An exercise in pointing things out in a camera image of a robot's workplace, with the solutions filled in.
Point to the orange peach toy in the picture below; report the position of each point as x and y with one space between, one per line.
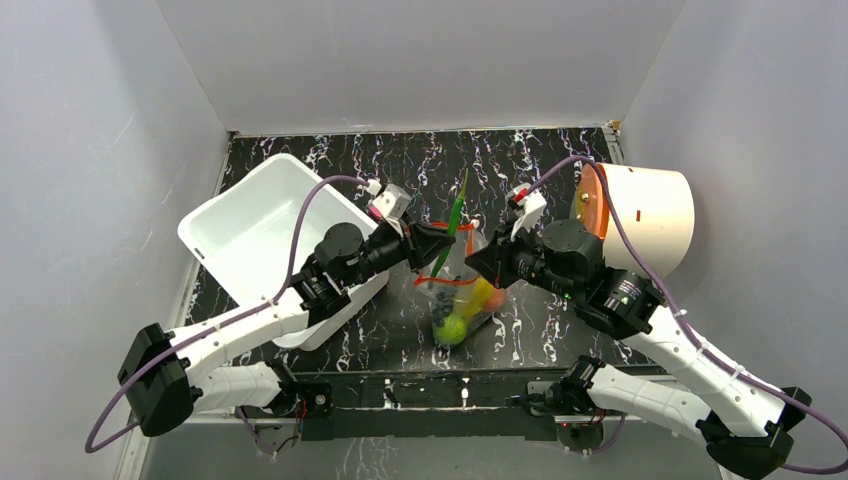
495 301

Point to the green pear toy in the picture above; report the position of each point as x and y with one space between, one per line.
450 330

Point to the black grape bunch toy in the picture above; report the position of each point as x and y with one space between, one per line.
443 298

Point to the yellow starfruit toy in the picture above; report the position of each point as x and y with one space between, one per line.
481 291

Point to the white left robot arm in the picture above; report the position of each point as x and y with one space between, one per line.
166 376

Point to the white orange cylinder container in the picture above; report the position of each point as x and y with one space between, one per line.
655 207

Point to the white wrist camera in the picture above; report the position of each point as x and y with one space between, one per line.
528 205
391 200

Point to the green chili pepper toy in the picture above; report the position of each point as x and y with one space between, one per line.
453 224

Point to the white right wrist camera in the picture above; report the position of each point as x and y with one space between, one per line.
528 205

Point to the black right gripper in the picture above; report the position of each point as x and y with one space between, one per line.
502 254

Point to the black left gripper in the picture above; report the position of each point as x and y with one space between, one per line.
419 246

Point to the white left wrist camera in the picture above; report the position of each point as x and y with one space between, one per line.
391 200

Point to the white plastic bin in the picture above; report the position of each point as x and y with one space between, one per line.
245 239

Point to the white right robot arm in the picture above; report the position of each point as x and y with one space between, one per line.
742 428

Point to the small pink cube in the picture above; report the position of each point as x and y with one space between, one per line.
375 213

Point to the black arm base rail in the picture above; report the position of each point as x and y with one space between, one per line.
332 405

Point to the clear orange zip bag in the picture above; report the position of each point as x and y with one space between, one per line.
460 301

